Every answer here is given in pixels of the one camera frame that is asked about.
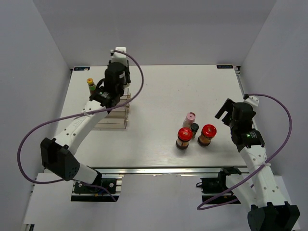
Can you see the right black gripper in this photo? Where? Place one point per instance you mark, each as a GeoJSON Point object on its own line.
{"type": "Point", "coordinates": [228, 107]}

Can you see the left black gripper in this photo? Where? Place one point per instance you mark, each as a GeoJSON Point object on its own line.
{"type": "Point", "coordinates": [127, 72]}

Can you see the green bottle yellow cap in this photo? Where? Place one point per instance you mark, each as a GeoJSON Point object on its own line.
{"type": "Point", "coordinates": [91, 85]}

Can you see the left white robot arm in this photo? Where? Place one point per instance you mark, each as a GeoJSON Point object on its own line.
{"type": "Point", "coordinates": [58, 153]}

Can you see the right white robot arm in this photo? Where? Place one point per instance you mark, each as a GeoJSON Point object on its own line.
{"type": "Point", "coordinates": [268, 209]}

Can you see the right red lid sauce jar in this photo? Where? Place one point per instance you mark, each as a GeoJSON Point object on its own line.
{"type": "Point", "coordinates": [208, 132]}

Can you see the red lid sauce jar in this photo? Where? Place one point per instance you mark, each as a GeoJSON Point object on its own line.
{"type": "Point", "coordinates": [184, 137]}
{"type": "Point", "coordinates": [208, 132]}

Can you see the small black cap jar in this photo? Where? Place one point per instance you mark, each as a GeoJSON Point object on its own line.
{"type": "Point", "coordinates": [194, 128]}

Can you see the pink cap white bottle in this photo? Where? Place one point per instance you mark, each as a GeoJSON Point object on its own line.
{"type": "Point", "coordinates": [189, 119]}

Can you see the right blue table label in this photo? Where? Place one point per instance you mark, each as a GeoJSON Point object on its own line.
{"type": "Point", "coordinates": [224, 66]}

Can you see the blue table label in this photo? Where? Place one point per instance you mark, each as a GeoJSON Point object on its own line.
{"type": "Point", "coordinates": [224, 66]}
{"type": "Point", "coordinates": [81, 68]}

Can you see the left blue table label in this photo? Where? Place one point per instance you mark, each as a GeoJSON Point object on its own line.
{"type": "Point", "coordinates": [81, 68]}

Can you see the clear tiered acrylic rack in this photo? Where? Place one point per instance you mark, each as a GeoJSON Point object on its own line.
{"type": "Point", "coordinates": [116, 118]}

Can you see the left red lid sauce jar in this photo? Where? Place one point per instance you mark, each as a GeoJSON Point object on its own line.
{"type": "Point", "coordinates": [184, 137]}

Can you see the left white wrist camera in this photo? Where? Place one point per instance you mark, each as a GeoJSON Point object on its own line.
{"type": "Point", "coordinates": [119, 57]}

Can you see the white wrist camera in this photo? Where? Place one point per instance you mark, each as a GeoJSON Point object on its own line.
{"type": "Point", "coordinates": [252, 99]}
{"type": "Point", "coordinates": [119, 57]}

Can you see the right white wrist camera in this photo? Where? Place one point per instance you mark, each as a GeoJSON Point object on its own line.
{"type": "Point", "coordinates": [252, 99]}

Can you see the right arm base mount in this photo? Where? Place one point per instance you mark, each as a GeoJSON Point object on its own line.
{"type": "Point", "coordinates": [215, 185]}

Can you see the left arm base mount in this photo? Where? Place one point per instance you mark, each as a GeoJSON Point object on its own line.
{"type": "Point", "coordinates": [109, 190]}

